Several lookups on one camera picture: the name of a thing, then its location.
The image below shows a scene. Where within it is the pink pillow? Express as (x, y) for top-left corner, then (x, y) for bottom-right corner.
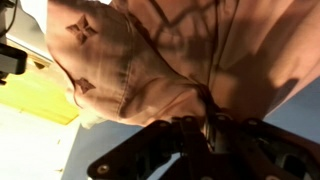
(44, 0), (320, 128)

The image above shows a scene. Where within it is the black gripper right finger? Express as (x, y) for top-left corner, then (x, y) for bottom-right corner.
(205, 114), (320, 180)

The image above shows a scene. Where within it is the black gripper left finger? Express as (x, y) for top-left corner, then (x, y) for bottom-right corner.
(87, 116), (205, 180)

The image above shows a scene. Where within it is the black box device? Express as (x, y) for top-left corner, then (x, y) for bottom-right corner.
(0, 42), (28, 86)

